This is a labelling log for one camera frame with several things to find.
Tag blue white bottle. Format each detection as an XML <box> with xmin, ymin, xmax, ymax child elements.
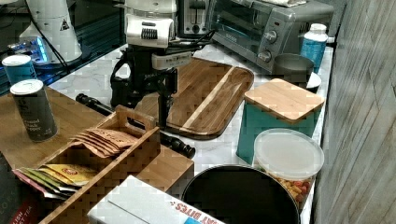
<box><xmin>300</xmin><ymin>23</ymin><xmax>328</xmax><ymax>74</ymax></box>

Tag white plate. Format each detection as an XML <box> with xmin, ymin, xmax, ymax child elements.
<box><xmin>306</xmin><ymin>72</ymin><xmax>321</xmax><ymax>93</ymax></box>

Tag wooden tea organizer box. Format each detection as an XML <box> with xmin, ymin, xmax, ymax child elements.
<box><xmin>39</xmin><ymin>105</ymin><xmax>160</xmax><ymax>224</ymax></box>

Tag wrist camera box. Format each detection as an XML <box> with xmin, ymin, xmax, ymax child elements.
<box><xmin>151</xmin><ymin>51</ymin><xmax>192</xmax><ymax>70</ymax></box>

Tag black silver toaster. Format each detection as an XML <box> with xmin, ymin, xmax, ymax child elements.
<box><xmin>177</xmin><ymin>0</ymin><xmax>210</xmax><ymax>38</ymax></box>

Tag yellow and green tea packets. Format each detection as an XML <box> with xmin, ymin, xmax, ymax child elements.
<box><xmin>13</xmin><ymin>164</ymin><xmax>98</xmax><ymax>200</ymax></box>

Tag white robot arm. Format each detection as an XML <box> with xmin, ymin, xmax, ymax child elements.
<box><xmin>110</xmin><ymin>0</ymin><xmax>177</xmax><ymax>128</ymax></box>

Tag brown tea packets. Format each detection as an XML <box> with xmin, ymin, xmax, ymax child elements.
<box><xmin>71</xmin><ymin>128</ymin><xmax>137</xmax><ymax>158</ymax></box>

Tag white cardboard snack box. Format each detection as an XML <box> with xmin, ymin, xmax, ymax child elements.
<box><xmin>87</xmin><ymin>175</ymin><xmax>224</xmax><ymax>224</ymax></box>

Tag dark wooden cutting board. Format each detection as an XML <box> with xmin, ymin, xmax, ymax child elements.
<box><xmin>134</xmin><ymin>56</ymin><xmax>255</xmax><ymax>141</ymax></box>

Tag teal salt canister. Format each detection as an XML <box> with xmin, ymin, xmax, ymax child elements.
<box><xmin>2</xmin><ymin>54</ymin><xmax>36</xmax><ymax>85</ymax></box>

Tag black round pan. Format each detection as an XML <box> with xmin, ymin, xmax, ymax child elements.
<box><xmin>181</xmin><ymin>165</ymin><xmax>301</xmax><ymax>224</ymax></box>

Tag silver toaster oven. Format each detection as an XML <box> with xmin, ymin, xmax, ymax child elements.
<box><xmin>207</xmin><ymin>0</ymin><xmax>334</xmax><ymax>72</ymax></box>

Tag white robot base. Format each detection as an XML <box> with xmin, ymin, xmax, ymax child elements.
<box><xmin>20</xmin><ymin>0</ymin><xmax>82</xmax><ymax>64</ymax></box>

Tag clear plastic snack tub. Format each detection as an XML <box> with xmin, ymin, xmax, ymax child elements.
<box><xmin>252</xmin><ymin>128</ymin><xmax>324</xmax><ymax>209</ymax></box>

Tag grey pepper canister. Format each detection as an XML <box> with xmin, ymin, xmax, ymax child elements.
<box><xmin>10</xmin><ymin>79</ymin><xmax>58</xmax><ymax>142</ymax></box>

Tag red tea box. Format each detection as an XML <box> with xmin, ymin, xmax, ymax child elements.
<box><xmin>0</xmin><ymin>154</ymin><xmax>42</xmax><ymax>224</ymax></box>

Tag grey bowl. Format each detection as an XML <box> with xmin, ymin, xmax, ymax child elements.
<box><xmin>272</xmin><ymin>53</ymin><xmax>314</xmax><ymax>89</ymax></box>

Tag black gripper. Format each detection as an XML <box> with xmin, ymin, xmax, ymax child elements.
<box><xmin>110</xmin><ymin>45</ymin><xmax>177</xmax><ymax>128</ymax></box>

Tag teal canister with wooden lid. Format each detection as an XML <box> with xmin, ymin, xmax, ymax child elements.
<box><xmin>236</xmin><ymin>78</ymin><xmax>325</xmax><ymax>164</ymax></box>

